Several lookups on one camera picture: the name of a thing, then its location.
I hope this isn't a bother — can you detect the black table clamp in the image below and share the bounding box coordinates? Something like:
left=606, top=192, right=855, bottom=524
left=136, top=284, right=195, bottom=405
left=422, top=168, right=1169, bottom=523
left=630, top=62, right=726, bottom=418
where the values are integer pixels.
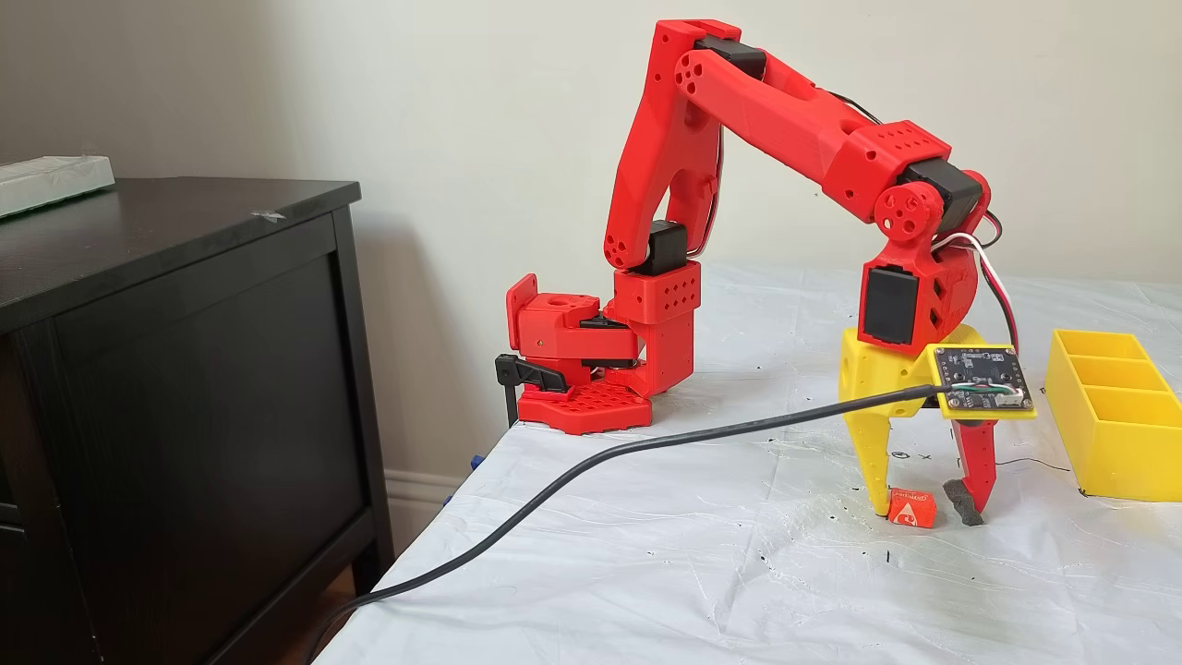
left=494, top=354, right=566, bottom=428

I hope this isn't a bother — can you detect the yellow three-compartment box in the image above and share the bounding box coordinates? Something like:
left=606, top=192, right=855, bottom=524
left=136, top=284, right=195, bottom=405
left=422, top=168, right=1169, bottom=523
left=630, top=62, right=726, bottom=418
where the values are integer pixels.
left=1043, top=328, right=1182, bottom=504

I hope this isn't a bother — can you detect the white foam block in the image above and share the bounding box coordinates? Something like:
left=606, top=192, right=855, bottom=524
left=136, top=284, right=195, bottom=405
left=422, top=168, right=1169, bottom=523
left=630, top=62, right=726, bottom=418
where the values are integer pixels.
left=0, top=155, right=117, bottom=220

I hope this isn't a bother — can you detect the servo wire bundle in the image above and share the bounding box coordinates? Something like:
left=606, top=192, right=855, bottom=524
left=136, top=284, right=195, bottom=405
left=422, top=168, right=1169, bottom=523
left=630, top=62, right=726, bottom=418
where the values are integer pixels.
left=931, top=211, right=1021, bottom=354

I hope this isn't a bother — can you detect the black wooden dresser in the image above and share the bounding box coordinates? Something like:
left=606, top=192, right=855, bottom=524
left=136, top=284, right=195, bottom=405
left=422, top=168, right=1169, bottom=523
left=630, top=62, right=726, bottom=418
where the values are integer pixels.
left=0, top=177, right=396, bottom=665

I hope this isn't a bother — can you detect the black camera cable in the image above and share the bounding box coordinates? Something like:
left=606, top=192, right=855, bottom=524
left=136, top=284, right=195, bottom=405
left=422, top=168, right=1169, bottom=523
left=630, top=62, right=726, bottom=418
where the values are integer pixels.
left=305, top=383, right=943, bottom=661

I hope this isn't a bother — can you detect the white plastic table cover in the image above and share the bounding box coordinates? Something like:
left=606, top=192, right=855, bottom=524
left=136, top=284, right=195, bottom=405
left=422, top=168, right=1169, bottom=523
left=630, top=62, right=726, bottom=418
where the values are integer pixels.
left=312, top=263, right=1182, bottom=665

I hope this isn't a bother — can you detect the orange Starburst candy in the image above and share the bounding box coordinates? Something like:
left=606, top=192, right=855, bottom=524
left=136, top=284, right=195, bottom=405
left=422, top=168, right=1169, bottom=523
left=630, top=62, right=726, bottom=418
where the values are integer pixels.
left=888, top=488, right=938, bottom=529

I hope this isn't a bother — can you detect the camera board on yellow mount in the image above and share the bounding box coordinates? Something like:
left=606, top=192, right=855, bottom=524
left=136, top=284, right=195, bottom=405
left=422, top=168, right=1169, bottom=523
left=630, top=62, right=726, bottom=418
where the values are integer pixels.
left=926, top=344, right=1037, bottom=423

